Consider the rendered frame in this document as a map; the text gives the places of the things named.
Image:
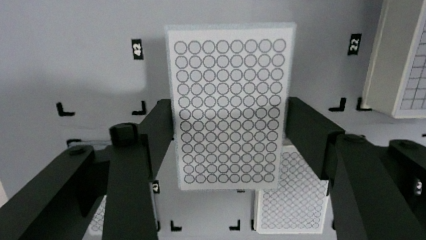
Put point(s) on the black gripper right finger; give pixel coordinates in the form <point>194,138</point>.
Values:
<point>366,201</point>

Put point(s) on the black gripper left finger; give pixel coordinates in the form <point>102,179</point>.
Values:
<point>49,207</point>

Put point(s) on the white deep-well plate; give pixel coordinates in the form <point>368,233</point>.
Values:
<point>396,78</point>

